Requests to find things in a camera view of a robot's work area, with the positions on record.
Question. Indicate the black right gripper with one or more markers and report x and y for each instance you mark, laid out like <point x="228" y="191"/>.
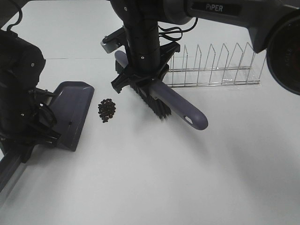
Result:
<point x="143" y="68"/>

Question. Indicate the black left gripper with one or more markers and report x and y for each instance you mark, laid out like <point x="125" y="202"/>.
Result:
<point x="39" y="124"/>

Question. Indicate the pile of coffee beans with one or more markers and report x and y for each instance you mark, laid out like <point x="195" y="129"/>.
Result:
<point x="106" y="109"/>

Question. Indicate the purple hand brush black bristles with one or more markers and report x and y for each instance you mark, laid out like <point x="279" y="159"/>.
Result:
<point x="164" y="100"/>

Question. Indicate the purple plastic dustpan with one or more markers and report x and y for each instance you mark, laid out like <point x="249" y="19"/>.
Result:
<point x="70" y="106"/>

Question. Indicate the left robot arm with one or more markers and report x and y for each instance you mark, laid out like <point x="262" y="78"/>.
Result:
<point x="21" y="64"/>

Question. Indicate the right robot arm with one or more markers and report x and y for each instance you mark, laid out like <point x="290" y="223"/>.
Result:
<point x="273" y="26"/>

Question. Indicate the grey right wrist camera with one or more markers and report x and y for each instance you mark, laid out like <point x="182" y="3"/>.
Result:
<point x="115" y="40"/>

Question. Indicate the chrome wire dish rack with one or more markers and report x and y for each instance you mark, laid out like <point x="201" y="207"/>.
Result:
<point x="223" y="66"/>

